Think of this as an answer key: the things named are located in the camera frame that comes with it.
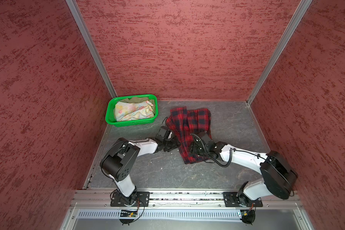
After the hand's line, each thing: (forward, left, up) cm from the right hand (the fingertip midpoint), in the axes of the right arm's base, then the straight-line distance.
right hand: (191, 152), depth 87 cm
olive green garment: (+44, +40, +4) cm, 60 cm away
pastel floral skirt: (+35, +42, +2) cm, 55 cm away
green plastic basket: (+29, +57, +3) cm, 64 cm away
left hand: (+5, +7, -3) cm, 9 cm away
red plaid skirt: (+20, +3, +4) cm, 20 cm away
